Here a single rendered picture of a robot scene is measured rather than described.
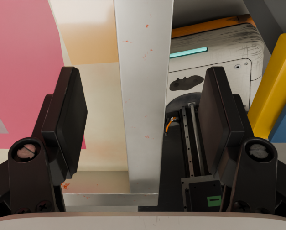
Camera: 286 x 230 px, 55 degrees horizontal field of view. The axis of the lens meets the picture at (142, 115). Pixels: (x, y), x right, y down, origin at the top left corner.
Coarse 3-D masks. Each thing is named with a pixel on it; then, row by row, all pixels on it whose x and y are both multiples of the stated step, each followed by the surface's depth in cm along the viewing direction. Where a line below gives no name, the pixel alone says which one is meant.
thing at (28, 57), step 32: (0, 0) 21; (32, 0) 21; (0, 32) 23; (32, 32) 23; (0, 64) 25; (32, 64) 25; (0, 96) 28; (32, 96) 28; (0, 128) 32; (32, 128) 32
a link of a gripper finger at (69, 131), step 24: (72, 72) 12; (48, 96) 12; (72, 96) 11; (48, 120) 10; (72, 120) 11; (48, 144) 10; (72, 144) 11; (0, 168) 10; (72, 168) 12; (0, 192) 9
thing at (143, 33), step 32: (128, 0) 17; (160, 0) 17; (128, 32) 19; (160, 32) 19; (128, 64) 21; (160, 64) 21; (128, 96) 23; (160, 96) 23; (128, 128) 26; (160, 128) 26; (128, 160) 30; (160, 160) 30; (64, 192) 37; (96, 192) 36; (128, 192) 36
